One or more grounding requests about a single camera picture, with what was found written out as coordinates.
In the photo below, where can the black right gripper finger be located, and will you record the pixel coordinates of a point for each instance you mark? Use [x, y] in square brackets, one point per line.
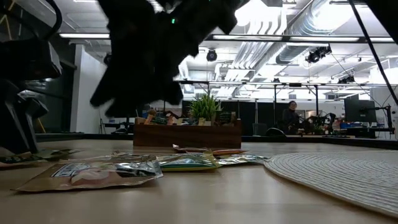
[124, 90]
[164, 90]

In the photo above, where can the blue box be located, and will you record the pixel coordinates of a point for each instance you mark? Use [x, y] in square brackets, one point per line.
[351, 125]

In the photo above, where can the black office partition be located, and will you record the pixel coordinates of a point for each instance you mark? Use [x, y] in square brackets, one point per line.
[239, 107]

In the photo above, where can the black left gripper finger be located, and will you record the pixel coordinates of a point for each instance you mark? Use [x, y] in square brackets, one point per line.
[11, 130]
[31, 112]

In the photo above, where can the dark office desk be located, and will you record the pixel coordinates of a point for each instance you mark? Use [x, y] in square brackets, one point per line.
[367, 132]

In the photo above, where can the long led light bar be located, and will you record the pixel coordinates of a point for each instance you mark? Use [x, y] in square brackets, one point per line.
[280, 38]

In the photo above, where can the background black robot arm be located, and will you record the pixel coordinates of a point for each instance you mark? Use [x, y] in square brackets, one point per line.
[329, 119]

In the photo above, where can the dark green tea sachet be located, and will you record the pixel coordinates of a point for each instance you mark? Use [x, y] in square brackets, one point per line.
[21, 158]

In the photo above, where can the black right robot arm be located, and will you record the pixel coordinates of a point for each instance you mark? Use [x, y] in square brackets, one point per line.
[211, 15]

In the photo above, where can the green potted plant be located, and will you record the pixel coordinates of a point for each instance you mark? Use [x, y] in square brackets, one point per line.
[205, 107]

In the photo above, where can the dark silver foil packet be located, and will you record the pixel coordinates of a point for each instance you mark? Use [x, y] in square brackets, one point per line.
[242, 159]

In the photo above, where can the black ceiling spotlight cluster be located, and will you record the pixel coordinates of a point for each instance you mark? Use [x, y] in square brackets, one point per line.
[317, 54]

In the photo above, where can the black computer monitor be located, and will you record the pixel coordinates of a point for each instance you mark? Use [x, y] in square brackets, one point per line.
[360, 111]

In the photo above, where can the white round woven placemat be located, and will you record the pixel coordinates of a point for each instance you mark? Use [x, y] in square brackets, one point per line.
[342, 177]

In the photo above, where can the dark wooden tea box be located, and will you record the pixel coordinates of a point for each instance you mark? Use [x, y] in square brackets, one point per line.
[186, 136]

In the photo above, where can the black metal workstation frame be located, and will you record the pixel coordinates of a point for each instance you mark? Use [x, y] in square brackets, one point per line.
[316, 105]

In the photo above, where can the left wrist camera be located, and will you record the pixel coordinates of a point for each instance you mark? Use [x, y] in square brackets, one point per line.
[28, 59]

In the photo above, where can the black office chair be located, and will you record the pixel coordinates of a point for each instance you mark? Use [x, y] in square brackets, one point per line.
[275, 132]

